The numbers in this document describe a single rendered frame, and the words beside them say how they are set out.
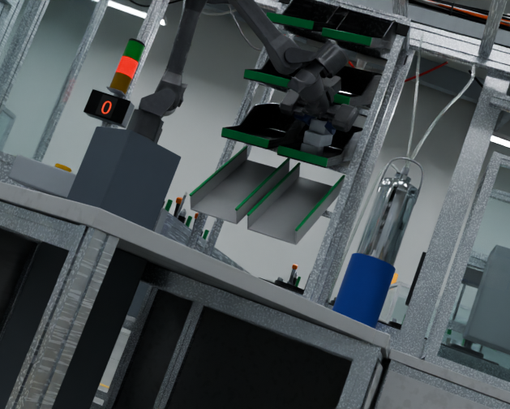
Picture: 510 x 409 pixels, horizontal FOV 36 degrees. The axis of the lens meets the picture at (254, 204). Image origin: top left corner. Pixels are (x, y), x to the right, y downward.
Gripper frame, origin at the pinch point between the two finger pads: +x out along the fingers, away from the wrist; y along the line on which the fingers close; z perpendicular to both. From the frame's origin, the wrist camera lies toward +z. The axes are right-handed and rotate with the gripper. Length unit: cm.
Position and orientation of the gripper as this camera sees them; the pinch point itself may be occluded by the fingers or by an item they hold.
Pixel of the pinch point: (322, 122)
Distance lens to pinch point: 193.0
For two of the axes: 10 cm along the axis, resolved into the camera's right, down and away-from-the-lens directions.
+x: 2.7, 5.2, 8.1
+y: -8.2, -3.1, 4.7
